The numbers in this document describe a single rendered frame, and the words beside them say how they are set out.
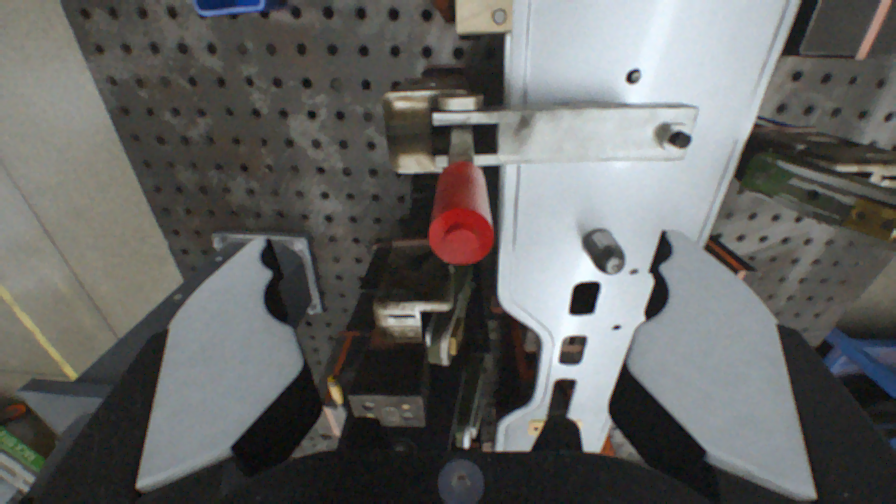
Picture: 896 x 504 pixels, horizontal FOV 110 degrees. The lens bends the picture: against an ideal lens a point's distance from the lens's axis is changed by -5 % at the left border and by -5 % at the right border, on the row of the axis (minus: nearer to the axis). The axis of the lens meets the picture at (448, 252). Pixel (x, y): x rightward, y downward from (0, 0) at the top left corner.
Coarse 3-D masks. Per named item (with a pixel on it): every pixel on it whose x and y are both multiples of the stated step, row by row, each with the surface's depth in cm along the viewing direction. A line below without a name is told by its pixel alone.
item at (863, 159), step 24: (768, 120) 41; (768, 144) 32; (792, 144) 30; (816, 144) 30; (840, 144) 31; (864, 144) 29; (744, 168) 34; (840, 168) 25; (864, 168) 25; (888, 168) 25
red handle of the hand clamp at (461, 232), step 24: (456, 144) 19; (456, 168) 14; (456, 192) 12; (480, 192) 12; (432, 216) 12; (456, 216) 11; (480, 216) 11; (432, 240) 11; (456, 240) 11; (480, 240) 11
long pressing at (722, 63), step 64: (576, 0) 24; (640, 0) 24; (704, 0) 24; (768, 0) 23; (512, 64) 26; (576, 64) 26; (640, 64) 26; (704, 64) 26; (768, 64) 26; (704, 128) 28; (512, 192) 32; (576, 192) 32; (640, 192) 32; (704, 192) 31; (512, 256) 36; (576, 256) 36; (640, 256) 35; (576, 320) 41; (640, 320) 40; (576, 384) 47; (512, 448) 57
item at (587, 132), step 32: (512, 128) 22; (544, 128) 22; (576, 128) 22; (608, 128) 22; (640, 128) 22; (672, 128) 21; (480, 160) 23; (512, 160) 23; (544, 160) 23; (576, 160) 23; (608, 160) 23; (640, 160) 23; (672, 160) 23
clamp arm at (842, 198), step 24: (768, 168) 30; (792, 168) 28; (816, 168) 27; (768, 192) 30; (792, 192) 28; (816, 192) 27; (840, 192) 25; (864, 192) 23; (888, 192) 22; (816, 216) 26; (840, 216) 25; (864, 216) 23; (888, 216) 22; (864, 240) 23; (888, 240) 22
